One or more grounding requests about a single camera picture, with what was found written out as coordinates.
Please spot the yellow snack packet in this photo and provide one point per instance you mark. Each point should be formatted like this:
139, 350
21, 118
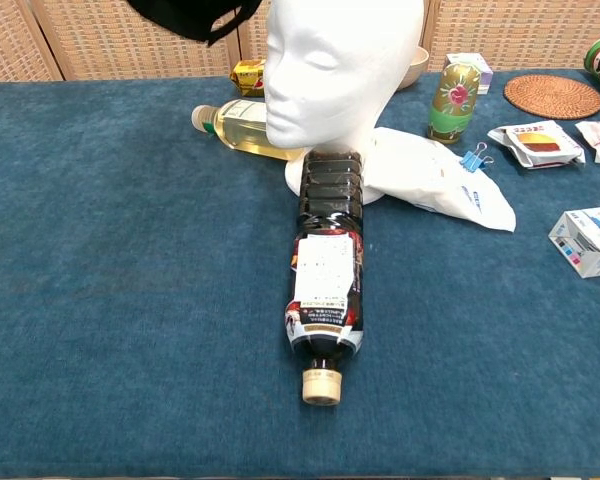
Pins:
247, 77

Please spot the dark drink plastic bottle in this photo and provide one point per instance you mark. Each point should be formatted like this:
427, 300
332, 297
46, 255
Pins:
325, 280

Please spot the white foam mannequin head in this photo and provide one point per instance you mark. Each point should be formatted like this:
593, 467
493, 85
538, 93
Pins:
340, 65

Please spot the pale yellow tea bottle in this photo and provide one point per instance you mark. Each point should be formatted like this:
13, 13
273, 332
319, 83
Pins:
240, 136

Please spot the woven folding screen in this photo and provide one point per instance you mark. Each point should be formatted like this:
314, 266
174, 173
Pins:
80, 40

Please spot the beige bowl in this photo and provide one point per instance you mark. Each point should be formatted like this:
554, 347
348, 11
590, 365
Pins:
413, 67

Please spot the black baseball cap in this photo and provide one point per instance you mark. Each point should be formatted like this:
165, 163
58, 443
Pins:
190, 17

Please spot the cake snack packet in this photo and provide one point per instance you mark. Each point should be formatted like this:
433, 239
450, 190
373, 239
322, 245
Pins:
537, 142

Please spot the green gold egg doll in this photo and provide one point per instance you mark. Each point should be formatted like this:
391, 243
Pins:
455, 100

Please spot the round woven rattan coaster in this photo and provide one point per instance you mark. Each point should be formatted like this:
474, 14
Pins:
554, 97

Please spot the blue binder clip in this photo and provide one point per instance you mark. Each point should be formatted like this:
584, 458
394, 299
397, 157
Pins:
472, 160

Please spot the purple white juice carton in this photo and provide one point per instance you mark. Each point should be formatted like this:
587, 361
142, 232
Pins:
484, 75

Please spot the white plastic bag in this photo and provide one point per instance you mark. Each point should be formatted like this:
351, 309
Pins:
430, 175

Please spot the white blue milk carton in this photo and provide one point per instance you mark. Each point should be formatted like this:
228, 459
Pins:
590, 245

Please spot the blue tablecloth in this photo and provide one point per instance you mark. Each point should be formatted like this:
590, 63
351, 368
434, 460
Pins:
130, 300

